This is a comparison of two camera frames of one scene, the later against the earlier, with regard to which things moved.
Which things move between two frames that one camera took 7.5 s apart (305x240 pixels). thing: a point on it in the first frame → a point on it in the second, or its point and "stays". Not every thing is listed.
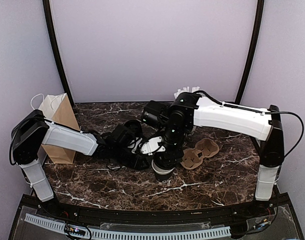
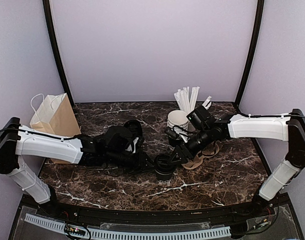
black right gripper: (178, 153) → (183, 156)
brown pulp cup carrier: (192, 158) stays
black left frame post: (47, 13) stays
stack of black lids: (134, 127) stays
